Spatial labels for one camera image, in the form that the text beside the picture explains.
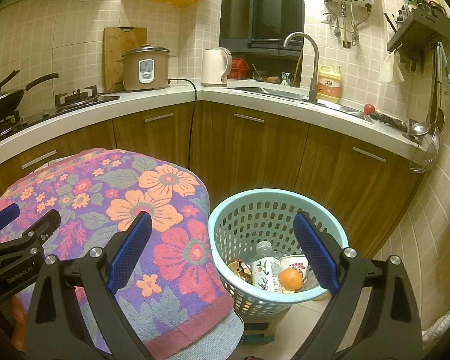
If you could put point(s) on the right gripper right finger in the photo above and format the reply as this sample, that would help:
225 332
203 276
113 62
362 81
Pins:
390 327

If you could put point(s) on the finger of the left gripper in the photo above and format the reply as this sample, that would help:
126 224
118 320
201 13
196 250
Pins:
35 235
8 215

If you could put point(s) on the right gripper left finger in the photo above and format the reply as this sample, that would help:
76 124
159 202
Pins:
55 327

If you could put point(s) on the orange peel piece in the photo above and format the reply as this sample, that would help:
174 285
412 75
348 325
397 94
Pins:
291 279

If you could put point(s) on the red white paper cup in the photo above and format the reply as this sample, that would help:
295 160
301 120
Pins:
296 261

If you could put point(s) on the plastic bottle peach label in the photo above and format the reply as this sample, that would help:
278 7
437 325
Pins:
266 268

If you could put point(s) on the light blue mesh trash basket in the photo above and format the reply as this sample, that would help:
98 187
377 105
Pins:
238 223

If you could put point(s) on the wooden kitchen cabinets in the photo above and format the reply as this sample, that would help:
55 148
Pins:
367 188

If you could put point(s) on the person left hand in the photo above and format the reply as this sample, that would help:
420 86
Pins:
19 331

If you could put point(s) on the black wok pan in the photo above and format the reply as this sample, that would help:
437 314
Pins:
9 100

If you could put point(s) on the floral purple tablecloth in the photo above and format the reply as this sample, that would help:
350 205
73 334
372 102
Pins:
174 299

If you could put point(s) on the black gas stove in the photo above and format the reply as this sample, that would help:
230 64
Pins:
64 103

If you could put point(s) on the hanging metal strainer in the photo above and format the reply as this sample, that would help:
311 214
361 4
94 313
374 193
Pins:
426 153

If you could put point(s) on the brown rice cooker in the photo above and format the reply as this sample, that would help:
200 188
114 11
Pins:
146 68

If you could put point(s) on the wooden cutting board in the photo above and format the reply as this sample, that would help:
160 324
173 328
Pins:
116 42

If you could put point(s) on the red tomato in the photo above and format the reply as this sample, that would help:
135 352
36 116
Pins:
369 109

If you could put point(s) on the yellow detergent bottle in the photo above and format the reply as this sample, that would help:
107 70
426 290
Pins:
329 83

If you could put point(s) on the white electric kettle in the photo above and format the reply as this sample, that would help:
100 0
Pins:
216 66

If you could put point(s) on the dark window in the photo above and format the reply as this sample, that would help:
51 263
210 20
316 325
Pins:
261 26

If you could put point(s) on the black wall shelf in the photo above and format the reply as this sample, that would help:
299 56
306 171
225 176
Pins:
418 28

